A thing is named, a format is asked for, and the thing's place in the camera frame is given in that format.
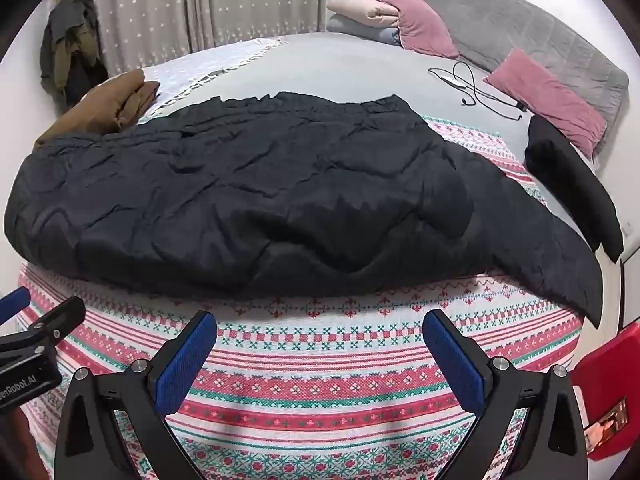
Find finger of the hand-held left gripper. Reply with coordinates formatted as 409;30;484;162
0;287;32;326
14;296;86;348

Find pink velvet pillow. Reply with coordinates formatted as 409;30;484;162
483;49;609;159
366;0;460;59

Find beige pillow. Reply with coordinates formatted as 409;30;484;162
327;0;401;27

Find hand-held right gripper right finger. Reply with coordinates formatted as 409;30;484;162
421;308;591;480

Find grey headboard cushion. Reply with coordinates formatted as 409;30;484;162
394;0;630;161

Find hanging dark clothes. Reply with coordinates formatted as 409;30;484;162
40;0;111;112

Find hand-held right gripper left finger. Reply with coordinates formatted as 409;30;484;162
54;310;218;480

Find black cable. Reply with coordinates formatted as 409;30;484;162
427;61;527;122

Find brown folded cloth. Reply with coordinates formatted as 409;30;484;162
32;69;162;151

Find grey dotted curtain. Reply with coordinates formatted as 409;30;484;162
84;0;332;79

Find white fringed blanket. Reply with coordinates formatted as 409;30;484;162
135;37;286;123

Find red box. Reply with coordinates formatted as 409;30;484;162
570;322;640;462

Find black pillow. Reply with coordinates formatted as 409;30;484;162
524;116;625;262

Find grey-blue pillow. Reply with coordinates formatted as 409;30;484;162
326;13;404;47

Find black quilted jacket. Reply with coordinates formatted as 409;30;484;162
2;91;603;330

